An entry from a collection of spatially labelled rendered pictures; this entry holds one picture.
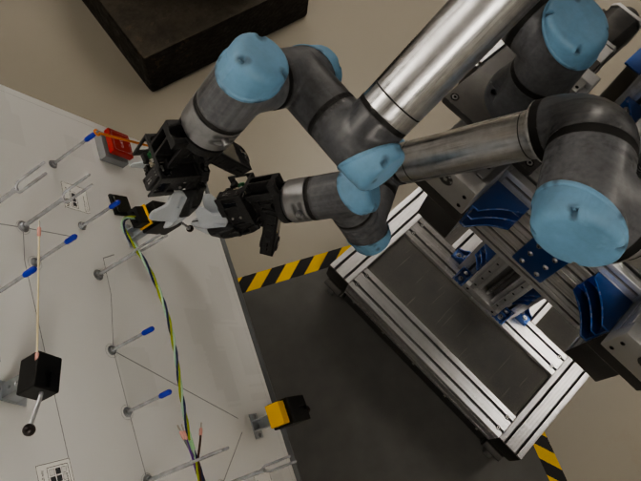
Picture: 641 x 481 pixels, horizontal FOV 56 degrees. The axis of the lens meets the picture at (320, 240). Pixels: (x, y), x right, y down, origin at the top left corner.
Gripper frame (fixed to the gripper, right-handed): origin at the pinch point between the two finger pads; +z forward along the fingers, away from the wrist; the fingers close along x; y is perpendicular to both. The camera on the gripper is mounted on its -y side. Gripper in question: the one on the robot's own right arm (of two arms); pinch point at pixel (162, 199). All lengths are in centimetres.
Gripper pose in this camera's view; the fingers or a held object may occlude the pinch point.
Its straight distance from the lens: 98.0
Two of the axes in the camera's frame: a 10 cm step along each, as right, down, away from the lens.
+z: -5.7, 4.2, 7.1
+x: 3.9, 8.9, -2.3
